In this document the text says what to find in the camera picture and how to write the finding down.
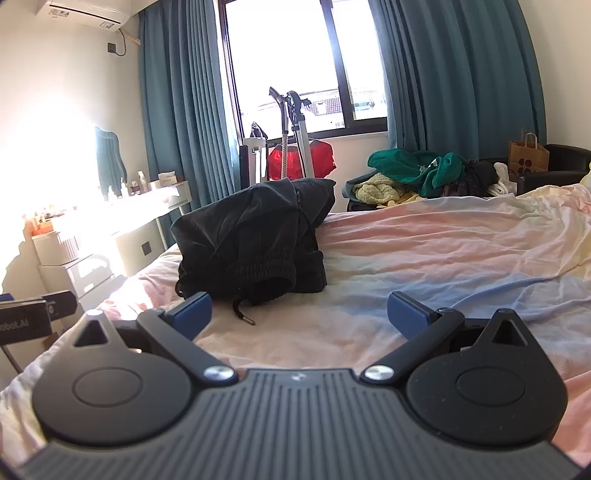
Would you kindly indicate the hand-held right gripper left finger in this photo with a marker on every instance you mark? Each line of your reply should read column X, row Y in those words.
column 194, row 314

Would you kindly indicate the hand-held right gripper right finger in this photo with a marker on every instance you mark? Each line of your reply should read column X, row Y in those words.
column 407, row 316

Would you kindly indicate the black elastic waist pants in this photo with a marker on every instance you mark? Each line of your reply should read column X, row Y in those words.
column 249, row 240

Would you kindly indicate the dark clothes pile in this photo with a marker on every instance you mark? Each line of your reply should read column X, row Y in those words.
column 475, row 177

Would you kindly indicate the pastel rainbow duvet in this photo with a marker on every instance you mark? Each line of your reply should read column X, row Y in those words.
column 438, row 258

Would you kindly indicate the white drawer unit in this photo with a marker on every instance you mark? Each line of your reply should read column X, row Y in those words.
column 69, row 263

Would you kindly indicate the white vanity desk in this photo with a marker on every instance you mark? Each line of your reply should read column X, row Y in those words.
column 138, row 230

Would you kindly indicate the pale yellow knit cloth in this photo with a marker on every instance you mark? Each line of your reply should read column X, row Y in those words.
column 376, row 190

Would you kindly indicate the white tissue box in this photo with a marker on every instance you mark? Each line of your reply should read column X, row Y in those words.
column 167, row 177

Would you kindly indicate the white bottle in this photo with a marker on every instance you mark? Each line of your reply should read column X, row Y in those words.
column 141, row 182

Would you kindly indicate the green garment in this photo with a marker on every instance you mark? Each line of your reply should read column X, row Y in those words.
column 406, row 166

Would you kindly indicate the white cloth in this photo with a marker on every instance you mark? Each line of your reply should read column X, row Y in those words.
column 503, row 177

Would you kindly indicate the white standing appliance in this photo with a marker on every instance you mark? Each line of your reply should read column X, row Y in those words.
column 253, row 157

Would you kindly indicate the red garment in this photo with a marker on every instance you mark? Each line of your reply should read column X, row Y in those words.
column 318, row 157

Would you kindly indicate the teal curtain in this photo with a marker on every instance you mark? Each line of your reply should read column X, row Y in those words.
column 184, row 115
column 461, row 78

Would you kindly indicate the brown paper bag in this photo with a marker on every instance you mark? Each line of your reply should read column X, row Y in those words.
column 528, row 157

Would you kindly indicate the garment steamer stand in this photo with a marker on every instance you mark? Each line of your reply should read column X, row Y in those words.
column 298, row 134

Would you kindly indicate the black sofa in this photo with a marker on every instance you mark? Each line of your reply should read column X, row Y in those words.
column 568, row 161

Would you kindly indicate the black framed window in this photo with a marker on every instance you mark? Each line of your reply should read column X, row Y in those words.
column 295, row 55

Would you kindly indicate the white air conditioner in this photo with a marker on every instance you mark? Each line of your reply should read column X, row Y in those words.
column 83, row 11

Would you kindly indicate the wavy frame mirror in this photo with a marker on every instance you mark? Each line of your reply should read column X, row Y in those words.
column 110, row 157

